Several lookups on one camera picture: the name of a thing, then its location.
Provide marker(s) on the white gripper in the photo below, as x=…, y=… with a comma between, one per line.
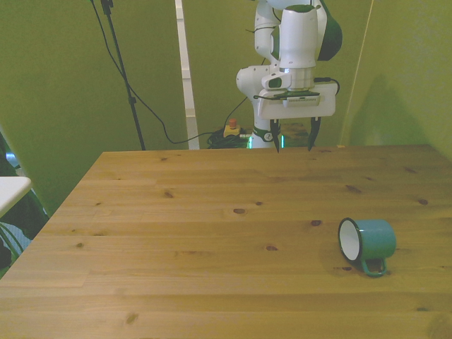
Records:
x=268, y=111

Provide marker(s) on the teal enamel mug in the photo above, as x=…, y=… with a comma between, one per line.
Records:
x=378, y=236

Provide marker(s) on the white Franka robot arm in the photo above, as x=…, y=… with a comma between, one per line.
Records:
x=298, y=35

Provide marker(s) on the yellow emergency stop button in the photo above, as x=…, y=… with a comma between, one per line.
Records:
x=232, y=131

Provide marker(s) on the black tripod stand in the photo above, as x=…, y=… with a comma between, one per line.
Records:
x=132, y=100

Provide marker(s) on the white side shelf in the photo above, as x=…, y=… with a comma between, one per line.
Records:
x=10, y=190

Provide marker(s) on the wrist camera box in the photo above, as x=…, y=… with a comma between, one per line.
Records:
x=303, y=101

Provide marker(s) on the white vertical post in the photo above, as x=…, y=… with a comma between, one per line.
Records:
x=187, y=81

